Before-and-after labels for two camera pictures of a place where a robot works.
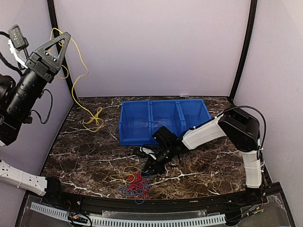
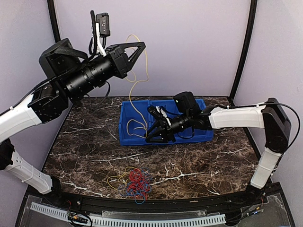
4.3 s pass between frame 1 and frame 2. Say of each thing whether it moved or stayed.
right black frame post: stayed
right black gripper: moved
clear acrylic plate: stayed
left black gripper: moved
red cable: stayed
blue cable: stayed
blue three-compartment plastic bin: stayed
